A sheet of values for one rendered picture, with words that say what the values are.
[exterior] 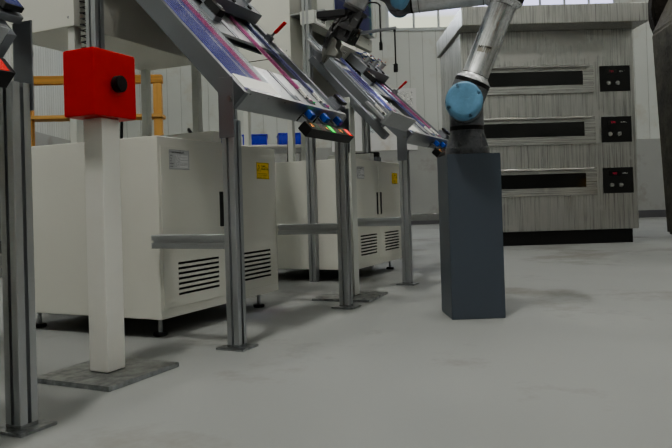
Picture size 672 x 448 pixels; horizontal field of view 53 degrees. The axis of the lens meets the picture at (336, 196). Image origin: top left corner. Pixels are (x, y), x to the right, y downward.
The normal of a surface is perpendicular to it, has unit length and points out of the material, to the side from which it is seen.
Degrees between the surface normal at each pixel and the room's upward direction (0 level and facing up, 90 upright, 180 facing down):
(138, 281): 90
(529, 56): 90
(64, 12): 90
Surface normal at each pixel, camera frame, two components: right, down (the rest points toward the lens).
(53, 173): -0.43, 0.00
